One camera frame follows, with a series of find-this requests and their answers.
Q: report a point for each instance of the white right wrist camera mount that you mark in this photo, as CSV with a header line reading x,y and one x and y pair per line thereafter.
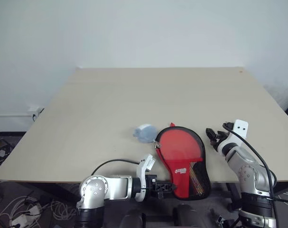
x,y
241,126

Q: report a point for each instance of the small grey metal part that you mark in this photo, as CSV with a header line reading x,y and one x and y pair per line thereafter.
x,y
219,219

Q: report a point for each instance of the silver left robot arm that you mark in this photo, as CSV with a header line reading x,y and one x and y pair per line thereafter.
x,y
115,187

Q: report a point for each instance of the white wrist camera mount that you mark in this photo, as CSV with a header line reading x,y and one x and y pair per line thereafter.
x,y
141,171
241,126

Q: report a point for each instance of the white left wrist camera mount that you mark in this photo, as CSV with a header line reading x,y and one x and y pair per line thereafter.
x,y
141,171

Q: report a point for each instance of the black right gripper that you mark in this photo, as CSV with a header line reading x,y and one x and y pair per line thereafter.
x,y
220,138

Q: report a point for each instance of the dark rounded shape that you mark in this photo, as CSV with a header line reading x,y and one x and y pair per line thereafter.
x,y
134,219

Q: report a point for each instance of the white wall socket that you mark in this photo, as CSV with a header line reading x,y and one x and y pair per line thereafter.
x,y
34,113

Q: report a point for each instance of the white power strip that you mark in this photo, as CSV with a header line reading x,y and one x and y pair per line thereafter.
x,y
22,219

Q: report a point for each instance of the red paddle pouch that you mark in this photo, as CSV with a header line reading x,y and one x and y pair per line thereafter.
x,y
179,183

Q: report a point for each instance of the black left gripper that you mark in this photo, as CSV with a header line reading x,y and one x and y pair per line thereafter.
x,y
150,188

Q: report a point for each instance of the grey blue pouch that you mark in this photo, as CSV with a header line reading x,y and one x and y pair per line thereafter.
x,y
146,134

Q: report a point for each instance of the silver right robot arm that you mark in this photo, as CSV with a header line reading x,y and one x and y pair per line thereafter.
x,y
248,166

